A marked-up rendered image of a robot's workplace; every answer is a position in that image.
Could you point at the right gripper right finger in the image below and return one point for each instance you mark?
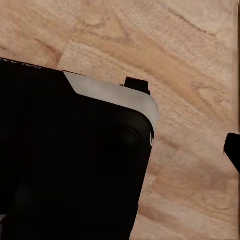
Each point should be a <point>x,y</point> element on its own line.
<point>232,149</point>

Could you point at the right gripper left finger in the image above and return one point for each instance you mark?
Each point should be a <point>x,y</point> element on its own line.
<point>12,149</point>

